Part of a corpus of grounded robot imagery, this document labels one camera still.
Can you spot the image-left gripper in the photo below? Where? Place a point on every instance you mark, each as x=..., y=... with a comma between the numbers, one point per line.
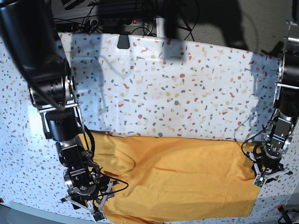
x=86, y=186

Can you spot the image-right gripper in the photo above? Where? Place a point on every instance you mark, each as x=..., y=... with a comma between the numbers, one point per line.
x=269, y=165

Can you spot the yellow T-shirt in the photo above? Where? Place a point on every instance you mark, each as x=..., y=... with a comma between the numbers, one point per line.
x=174, y=179

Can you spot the red clamp bottom right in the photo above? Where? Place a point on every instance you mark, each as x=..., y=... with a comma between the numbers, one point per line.
x=284, y=215

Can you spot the terrazzo patterned tablecloth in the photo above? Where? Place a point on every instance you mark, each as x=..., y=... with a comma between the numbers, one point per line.
x=174, y=89

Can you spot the black table clamp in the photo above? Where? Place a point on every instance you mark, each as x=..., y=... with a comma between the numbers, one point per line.
x=123, y=42

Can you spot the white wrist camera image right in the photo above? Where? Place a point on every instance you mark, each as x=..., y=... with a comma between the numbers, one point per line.
x=259, y=175

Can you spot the white metal post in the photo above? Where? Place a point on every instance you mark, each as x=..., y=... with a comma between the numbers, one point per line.
x=160, y=24

